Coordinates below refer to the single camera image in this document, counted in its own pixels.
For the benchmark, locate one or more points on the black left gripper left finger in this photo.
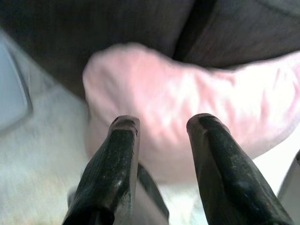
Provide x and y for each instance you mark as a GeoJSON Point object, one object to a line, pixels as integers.
{"type": "Point", "coordinates": [105, 168]}

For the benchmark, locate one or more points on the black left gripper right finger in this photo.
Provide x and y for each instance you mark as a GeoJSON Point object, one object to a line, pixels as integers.
{"type": "Point", "coordinates": [229, 178]}

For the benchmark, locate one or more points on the pale pink plush pillow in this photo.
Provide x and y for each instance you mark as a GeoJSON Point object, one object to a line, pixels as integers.
{"type": "Point", "coordinates": [164, 89]}

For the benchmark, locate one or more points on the dark grey fabric sofa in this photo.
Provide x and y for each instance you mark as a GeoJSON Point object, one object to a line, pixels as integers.
{"type": "Point", "coordinates": [93, 28]}

